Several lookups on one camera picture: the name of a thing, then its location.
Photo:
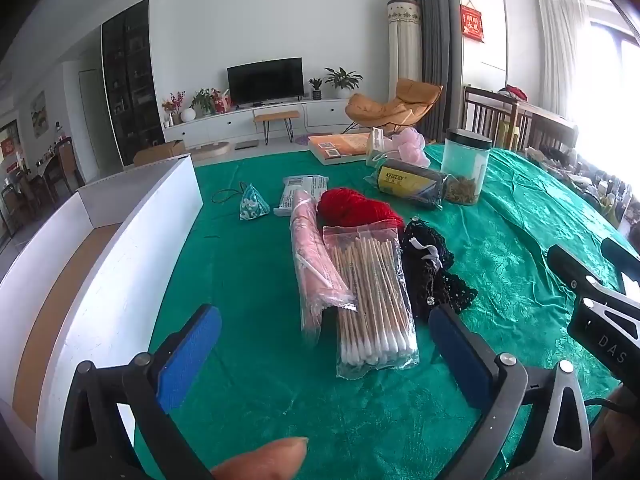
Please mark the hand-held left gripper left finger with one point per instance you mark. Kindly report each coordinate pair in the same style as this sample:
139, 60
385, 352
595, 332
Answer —
190, 355

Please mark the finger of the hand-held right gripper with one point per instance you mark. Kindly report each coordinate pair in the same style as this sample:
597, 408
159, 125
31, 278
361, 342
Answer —
575, 270
622, 260

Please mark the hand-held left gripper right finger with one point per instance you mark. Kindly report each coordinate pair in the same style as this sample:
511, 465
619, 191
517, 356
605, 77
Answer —
460, 360

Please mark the black lace cloth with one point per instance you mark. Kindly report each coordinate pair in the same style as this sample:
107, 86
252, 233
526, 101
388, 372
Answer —
440, 280

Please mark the cotton swab bag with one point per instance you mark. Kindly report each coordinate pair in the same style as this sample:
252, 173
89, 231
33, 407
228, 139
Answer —
372, 300

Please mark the white cardboard box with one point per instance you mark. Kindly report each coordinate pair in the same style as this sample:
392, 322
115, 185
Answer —
125, 260

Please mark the pink plastic-wrapped packet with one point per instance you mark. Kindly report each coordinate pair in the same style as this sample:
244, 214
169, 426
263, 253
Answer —
312, 260

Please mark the person's left hand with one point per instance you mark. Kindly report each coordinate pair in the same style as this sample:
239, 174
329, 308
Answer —
270, 460

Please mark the pile of cluttered bottles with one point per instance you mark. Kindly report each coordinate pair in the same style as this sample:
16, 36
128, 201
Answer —
600, 180

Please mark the green tablecloth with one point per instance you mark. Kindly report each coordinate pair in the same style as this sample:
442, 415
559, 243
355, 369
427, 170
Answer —
240, 285

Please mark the clear jar with black lid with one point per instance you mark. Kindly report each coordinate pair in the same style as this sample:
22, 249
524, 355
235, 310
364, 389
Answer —
465, 165

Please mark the teal triangular sachet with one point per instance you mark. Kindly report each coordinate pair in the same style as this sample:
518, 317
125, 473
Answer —
254, 206

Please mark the wooden slatted chair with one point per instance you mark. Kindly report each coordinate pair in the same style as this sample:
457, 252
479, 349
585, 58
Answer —
500, 110

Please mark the black roll in plastic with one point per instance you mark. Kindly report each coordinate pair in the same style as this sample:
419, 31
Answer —
415, 182

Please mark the red yarn ball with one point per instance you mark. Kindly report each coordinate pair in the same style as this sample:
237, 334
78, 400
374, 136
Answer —
350, 207

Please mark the red cloth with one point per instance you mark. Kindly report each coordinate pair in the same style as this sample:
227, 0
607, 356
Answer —
515, 91

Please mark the white flat packet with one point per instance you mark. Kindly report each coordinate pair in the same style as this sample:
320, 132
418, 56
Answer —
300, 194

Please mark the pink mesh bath puff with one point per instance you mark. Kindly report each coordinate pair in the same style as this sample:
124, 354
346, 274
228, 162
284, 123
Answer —
412, 147

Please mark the brown cardboard box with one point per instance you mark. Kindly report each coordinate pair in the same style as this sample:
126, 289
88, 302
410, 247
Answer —
160, 152

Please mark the beige floor pad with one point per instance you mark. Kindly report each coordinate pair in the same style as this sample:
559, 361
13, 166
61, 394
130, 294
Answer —
212, 149

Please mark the white curtain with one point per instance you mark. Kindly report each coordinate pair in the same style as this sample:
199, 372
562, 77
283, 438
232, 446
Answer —
562, 50

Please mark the white tissue pack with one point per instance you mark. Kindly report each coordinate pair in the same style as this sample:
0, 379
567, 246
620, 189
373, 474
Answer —
375, 147

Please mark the wooden dining chair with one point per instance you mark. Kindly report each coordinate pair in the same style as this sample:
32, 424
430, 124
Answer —
65, 160

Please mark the white round vase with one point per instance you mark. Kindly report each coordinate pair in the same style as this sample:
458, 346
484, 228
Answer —
188, 115

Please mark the orange lounge chair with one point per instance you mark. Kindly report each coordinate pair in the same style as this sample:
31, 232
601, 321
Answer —
400, 102

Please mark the orange flat book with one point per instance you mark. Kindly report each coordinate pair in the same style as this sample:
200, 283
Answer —
340, 146

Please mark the red flower bouquet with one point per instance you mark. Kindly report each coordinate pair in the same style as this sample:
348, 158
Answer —
172, 105

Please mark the red gift box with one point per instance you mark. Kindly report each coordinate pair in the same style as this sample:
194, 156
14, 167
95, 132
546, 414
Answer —
221, 103

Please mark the bushy green plant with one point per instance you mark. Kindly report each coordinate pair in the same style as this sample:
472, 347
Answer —
204, 100

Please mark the wooden bench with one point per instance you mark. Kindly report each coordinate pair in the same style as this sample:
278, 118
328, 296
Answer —
275, 114

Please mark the grey curtain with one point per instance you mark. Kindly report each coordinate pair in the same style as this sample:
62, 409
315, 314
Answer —
435, 35

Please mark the white television cabinet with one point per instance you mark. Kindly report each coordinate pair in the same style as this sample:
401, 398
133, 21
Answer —
320, 112

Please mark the dark glass cabinet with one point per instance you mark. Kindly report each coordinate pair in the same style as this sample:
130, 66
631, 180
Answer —
130, 85

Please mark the covered standing air conditioner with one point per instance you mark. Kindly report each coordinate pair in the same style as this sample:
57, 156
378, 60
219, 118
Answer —
404, 50

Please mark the black television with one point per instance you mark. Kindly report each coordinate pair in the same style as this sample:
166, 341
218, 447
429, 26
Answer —
265, 80

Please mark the small potted plant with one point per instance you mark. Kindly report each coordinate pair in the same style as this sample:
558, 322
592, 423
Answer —
316, 87

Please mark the large potted plant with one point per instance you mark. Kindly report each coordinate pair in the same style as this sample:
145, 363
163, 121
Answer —
342, 80

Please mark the red wall hanging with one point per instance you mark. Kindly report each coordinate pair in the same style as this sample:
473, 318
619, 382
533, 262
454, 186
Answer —
472, 22

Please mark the framed wall painting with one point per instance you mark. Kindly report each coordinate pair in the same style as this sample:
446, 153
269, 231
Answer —
40, 112

